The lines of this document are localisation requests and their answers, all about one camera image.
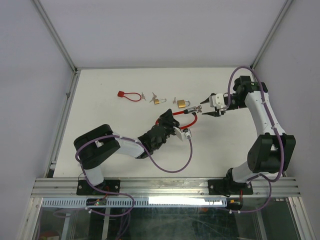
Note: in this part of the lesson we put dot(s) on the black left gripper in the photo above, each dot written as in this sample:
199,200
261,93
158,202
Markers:
167,119

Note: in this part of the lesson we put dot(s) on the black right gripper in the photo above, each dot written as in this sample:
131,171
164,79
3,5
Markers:
214,113

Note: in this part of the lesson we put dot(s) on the thick red cable lock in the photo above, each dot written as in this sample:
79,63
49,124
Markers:
187,117

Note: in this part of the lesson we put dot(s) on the small brass long-shackle padlock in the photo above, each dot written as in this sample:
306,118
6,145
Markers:
155,100

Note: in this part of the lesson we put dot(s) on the medium brass padlock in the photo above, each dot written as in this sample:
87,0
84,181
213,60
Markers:
183,103

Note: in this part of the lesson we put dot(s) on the red thin-cable padlock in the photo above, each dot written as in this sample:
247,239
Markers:
131,96

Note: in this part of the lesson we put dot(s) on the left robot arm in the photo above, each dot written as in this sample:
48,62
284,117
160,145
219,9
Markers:
97,145

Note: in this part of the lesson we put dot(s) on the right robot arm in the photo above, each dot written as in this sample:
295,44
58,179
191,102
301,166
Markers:
272,150

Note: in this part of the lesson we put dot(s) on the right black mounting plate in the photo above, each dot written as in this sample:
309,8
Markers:
227,188

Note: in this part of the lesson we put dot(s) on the black mounting plate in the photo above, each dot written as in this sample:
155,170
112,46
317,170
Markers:
227,188
98,187

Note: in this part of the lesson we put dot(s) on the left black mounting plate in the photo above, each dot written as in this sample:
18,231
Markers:
98,187

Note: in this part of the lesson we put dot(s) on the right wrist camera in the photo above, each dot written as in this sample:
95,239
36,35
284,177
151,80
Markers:
217,101

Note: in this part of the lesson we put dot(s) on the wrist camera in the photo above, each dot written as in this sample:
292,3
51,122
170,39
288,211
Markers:
217,101
182,134

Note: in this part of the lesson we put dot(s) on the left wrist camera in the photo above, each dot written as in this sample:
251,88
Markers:
182,134

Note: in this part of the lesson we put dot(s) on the white slotted cable duct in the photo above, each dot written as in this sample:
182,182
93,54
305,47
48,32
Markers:
138,202

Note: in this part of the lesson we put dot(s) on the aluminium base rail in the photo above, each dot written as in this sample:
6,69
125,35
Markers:
177,186

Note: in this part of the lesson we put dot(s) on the left aluminium frame post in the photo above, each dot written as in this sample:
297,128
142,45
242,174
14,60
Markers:
54,35

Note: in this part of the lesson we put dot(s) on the aluminium frame post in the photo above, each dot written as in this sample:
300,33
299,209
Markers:
272,32
54,35

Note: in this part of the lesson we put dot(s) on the right aluminium frame post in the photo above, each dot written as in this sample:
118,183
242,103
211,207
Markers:
272,32

